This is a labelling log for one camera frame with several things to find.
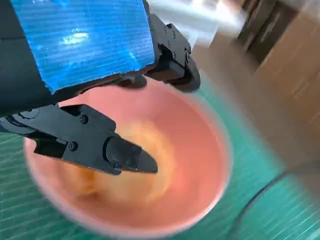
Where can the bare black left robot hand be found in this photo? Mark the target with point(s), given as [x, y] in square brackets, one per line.
[87, 37]

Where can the pink bowl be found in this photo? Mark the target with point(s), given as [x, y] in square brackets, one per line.
[195, 140]

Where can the round golden toy bread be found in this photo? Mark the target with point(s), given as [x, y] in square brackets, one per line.
[162, 170]

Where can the green cutting mat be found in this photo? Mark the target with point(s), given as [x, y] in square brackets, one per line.
[15, 200]

